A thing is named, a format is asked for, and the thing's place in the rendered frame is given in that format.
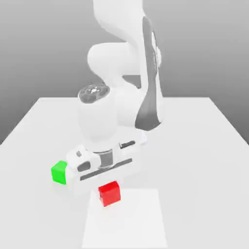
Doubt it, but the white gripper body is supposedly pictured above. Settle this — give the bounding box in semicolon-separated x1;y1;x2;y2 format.
65;143;143;194

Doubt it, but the small green cube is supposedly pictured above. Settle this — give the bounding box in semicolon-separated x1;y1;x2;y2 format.
51;160;68;185

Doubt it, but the small red cube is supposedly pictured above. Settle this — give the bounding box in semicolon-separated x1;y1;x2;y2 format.
98;180;122;207

